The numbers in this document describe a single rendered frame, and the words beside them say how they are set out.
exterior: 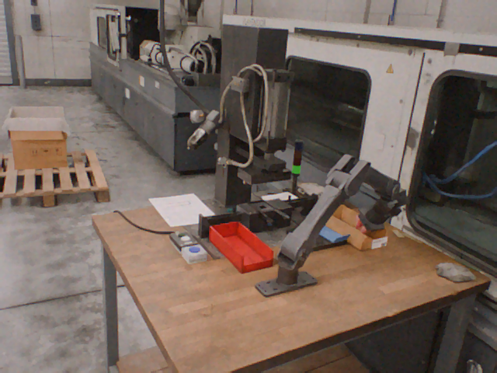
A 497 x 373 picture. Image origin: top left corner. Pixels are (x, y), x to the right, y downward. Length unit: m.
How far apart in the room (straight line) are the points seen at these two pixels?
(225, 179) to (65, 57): 8.98
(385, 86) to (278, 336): 1.28
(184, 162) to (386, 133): 3.12
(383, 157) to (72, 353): 1.83
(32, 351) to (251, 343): 1.67
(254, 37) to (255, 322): 0.97
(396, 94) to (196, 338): 1.35
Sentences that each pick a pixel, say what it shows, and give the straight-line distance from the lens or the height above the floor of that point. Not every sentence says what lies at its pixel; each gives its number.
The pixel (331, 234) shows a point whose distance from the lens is 1.78.
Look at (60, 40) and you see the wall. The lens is 10.69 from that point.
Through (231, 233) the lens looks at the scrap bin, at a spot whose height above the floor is 0.92.
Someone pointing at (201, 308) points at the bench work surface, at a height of 0.90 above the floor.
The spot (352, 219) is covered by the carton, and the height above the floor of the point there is 0.93.
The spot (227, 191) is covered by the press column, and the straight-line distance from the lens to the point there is 1.95.
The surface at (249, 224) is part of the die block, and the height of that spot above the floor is 0.94.
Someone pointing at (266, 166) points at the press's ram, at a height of 1.17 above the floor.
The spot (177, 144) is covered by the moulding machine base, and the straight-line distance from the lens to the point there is 4.85.
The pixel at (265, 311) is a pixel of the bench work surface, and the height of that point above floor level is 0.90.
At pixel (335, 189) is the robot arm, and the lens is 1.44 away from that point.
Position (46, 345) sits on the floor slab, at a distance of 2.74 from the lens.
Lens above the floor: 1.68
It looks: 20 degrees down
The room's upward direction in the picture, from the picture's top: 4 degrees clockwise
